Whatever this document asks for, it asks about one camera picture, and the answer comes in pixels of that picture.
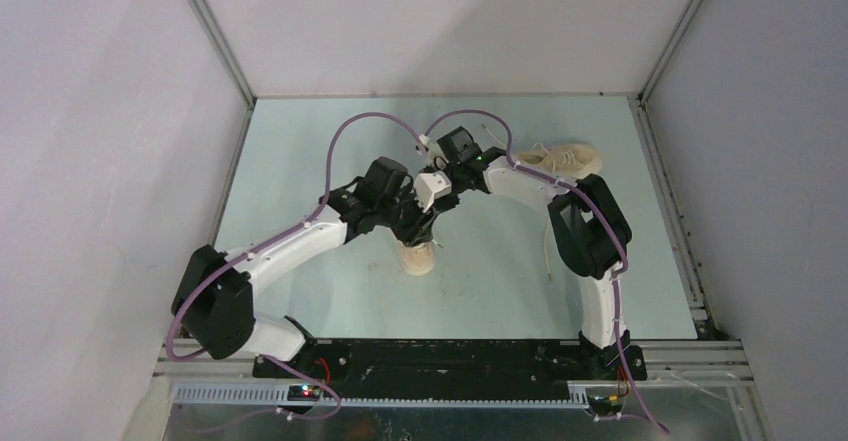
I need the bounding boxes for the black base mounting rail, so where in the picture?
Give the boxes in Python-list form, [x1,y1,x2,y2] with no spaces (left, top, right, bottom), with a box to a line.
[290,338,647,402]

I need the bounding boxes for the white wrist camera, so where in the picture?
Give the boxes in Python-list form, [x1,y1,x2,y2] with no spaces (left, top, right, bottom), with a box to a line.
[418,134,448,169]
[413,171,452,212]

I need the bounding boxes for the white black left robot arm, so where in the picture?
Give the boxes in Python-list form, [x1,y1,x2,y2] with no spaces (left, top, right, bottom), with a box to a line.
[171,157,452,378]

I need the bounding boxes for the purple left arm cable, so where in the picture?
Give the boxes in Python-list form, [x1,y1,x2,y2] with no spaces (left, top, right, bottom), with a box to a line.
[164,111,429,436]

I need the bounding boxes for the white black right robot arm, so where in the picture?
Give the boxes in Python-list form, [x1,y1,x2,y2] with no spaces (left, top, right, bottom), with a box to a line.
[430,127,633,379]

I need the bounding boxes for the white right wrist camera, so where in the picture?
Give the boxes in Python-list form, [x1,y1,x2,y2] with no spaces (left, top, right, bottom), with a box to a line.
[418,134,448,169]

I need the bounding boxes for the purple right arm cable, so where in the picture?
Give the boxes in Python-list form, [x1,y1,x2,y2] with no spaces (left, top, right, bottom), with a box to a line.
[423,109,670,434]

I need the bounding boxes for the aluminium frame rail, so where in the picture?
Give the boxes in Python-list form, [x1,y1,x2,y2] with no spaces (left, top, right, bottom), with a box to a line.
[154,338,753,411]

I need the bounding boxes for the beige sneaker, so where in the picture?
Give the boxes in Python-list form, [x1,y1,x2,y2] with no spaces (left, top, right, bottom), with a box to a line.
[396,240,440,277]
[481,123,604,283]

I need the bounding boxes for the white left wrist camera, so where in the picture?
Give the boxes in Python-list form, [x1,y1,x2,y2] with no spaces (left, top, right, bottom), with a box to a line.
[413,171,452,212]

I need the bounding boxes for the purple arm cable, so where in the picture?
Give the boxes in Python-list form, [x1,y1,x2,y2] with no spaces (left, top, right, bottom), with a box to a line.
[164,111,429,436]
[423,109,670,434]

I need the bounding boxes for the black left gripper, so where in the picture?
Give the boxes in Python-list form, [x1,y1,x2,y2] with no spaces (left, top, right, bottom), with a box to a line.
[377,183,439,248]

